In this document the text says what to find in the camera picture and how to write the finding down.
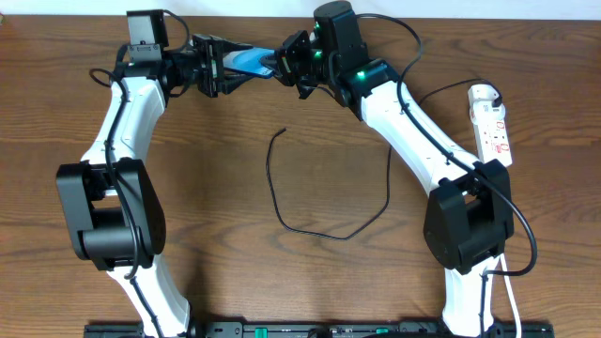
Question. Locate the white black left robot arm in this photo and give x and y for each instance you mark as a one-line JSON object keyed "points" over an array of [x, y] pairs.
{"points": [[113, 214]]}

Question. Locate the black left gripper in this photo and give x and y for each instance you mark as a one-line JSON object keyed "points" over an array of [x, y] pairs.
{"points": [[208, 65]]}

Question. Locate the blue Galaxy smartphone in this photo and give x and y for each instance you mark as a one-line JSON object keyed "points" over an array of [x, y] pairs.
{"points": [[248, 62]]}

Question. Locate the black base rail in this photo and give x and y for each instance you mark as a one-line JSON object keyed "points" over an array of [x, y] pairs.
{"points": [[230, 329]]}

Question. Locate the white power strip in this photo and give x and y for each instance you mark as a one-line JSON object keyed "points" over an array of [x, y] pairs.
{"points": [[487, 113]]}

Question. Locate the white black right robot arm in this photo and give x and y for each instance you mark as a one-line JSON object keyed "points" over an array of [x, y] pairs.
{"points": [[469, 213]]}

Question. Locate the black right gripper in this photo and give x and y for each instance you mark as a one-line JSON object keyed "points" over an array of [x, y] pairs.
{"points": [[291, 58]]}

